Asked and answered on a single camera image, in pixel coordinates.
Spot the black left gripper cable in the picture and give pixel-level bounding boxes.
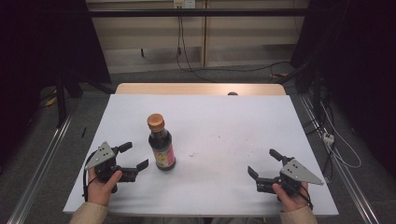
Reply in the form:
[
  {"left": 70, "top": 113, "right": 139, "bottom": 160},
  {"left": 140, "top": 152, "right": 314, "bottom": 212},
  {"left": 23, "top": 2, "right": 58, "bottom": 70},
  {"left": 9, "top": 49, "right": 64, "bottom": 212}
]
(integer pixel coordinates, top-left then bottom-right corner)
[{"left": 81, "top": 150, "right": 98, "bottom": 203}]

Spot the wooden table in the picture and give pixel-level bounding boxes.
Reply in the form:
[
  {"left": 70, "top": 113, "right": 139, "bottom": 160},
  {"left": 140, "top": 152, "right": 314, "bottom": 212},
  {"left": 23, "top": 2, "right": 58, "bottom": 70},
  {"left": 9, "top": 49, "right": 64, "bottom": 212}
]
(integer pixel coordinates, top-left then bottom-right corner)
[{"left": 115, "top": 82, "right": 287, "bottom": 96}]

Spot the yellow floor tape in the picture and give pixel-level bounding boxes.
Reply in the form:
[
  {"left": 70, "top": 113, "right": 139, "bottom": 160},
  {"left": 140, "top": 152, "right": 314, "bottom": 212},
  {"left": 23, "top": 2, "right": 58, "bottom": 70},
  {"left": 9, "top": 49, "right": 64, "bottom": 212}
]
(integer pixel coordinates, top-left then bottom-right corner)
[{"left": 44, "top": 90, "right": 59, "bottom": 107}]

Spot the person's left hand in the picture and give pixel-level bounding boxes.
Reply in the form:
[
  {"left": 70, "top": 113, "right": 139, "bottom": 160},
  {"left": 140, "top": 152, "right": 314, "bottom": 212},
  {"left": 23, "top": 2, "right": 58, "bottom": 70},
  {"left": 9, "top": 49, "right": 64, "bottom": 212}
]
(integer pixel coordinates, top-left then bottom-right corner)
[{"left": 88, "top": 168, "right": 123, "bottom": 207}]

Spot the black metal stand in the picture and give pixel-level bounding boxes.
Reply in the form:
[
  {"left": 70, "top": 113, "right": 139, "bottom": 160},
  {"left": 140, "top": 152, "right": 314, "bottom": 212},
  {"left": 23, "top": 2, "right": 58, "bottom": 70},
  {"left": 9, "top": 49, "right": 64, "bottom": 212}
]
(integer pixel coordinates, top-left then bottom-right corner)
[{"left": 54, "top": 73, "right": 115, "bottom": 129}]

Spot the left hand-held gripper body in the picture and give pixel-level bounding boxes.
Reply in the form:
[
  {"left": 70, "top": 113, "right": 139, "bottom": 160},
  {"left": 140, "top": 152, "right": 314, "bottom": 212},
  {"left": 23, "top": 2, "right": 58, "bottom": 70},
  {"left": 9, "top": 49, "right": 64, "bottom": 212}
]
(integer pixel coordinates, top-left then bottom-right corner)
[{"left": 84, "top": 141, "right": 138, "bottom": 194}]

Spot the dark sauce bottle orange cap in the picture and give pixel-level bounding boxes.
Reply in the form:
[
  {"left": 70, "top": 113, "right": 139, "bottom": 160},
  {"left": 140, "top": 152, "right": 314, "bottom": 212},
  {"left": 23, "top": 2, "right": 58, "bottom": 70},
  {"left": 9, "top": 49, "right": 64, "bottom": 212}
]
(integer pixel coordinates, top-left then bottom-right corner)
[{"left": 147, "top": 113, "right": 177, "bottom": 172}]

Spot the person's right hand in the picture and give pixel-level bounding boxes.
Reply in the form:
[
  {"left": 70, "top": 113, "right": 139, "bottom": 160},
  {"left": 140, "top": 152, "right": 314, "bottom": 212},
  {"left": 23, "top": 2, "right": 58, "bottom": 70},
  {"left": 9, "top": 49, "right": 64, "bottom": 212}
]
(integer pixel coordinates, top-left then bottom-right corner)
[{"left": 272, "top": 181, "right": 311, "bottom": 214}]

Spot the white table board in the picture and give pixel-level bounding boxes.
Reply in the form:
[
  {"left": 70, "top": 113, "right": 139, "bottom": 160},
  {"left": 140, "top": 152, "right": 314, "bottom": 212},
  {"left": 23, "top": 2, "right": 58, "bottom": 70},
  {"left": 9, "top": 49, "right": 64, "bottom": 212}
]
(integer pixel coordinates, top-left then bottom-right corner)
[{"left": 63, "top": 93, "right": 339, "bottom": 217}]

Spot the black floor cable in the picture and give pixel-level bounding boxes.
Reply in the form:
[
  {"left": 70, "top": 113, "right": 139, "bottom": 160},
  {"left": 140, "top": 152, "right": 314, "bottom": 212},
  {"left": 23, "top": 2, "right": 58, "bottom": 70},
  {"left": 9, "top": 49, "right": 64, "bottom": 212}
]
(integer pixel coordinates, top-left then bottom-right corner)
[{"left": 176, "top": 16, "right": 292, "bottom": 84}]

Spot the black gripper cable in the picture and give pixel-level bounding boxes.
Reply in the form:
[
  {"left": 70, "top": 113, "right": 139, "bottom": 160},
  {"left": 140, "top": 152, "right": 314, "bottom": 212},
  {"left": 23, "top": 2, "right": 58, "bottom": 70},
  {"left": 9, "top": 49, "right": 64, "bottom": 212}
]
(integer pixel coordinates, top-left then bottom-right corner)
[
  {"left": 81, "top": 150, "right": 98, "bottom": 203},
  {"left": 289, "top": 181, "right": 314, "bottom": 211}
]

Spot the white floor cable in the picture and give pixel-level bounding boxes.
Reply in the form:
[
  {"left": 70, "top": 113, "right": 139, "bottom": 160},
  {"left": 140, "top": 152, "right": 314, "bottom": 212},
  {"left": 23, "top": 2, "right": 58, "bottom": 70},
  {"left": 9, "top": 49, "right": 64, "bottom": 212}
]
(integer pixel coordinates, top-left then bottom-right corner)
[{"left": 319, "top": 101, "right": 362, "bottom": 170}]

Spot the metal floor rail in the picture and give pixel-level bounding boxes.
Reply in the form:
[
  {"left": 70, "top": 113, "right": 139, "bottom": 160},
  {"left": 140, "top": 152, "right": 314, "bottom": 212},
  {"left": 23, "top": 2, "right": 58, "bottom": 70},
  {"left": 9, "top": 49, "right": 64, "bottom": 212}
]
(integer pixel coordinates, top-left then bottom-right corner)
[
  {"left": 7, "top": 106, "right": 78, "bottom": 224},
  {"left": 298, "top": 94, "right": 381, "bottom": 224}
]

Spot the white power strip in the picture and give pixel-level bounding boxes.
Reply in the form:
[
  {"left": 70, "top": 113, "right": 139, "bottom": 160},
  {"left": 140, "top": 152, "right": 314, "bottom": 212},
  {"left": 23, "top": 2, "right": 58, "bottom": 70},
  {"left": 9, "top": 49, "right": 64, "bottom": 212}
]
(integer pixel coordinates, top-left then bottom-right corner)
[{"left": 322, "top": 132, "right": 335, "bottom": 146}]

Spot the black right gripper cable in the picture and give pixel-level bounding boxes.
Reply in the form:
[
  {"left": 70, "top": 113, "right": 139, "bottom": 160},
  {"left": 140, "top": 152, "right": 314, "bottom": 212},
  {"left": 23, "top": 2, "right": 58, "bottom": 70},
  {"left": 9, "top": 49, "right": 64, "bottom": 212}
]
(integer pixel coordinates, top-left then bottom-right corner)
[{"left": 289, "top": 181, "right": 314, "bottom": 211}]

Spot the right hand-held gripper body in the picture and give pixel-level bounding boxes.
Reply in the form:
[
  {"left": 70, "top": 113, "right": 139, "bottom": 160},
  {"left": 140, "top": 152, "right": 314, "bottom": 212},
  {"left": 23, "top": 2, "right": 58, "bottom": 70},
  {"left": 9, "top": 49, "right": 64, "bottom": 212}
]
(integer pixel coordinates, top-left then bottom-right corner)
[{"left": 255, "top": 157, "right": 325, "bottom": 202}]

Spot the white wall socket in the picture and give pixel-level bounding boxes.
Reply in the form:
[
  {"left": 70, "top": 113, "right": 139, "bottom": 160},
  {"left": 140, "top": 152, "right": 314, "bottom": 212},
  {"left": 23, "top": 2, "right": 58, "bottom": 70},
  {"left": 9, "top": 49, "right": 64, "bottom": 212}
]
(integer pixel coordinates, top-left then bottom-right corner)
[{"left": 173, "top": 0, "right": 196, "bottom": 9}]

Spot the black horizontal bar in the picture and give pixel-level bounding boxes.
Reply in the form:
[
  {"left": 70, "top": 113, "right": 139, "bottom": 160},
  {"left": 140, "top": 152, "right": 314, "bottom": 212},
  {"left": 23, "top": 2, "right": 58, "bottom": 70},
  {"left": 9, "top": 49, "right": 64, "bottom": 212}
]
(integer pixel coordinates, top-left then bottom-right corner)
[{"left": 88, "top": 7, "right": 309, "bottom": 18}]

